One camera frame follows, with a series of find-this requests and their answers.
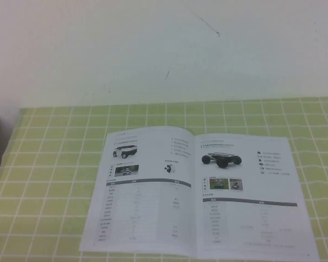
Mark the white product brochure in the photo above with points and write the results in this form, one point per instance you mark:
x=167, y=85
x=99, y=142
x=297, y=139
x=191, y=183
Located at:
x=153, y=207

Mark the green checked tablecloth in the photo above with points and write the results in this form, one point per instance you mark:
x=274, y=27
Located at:
x=43, y=152

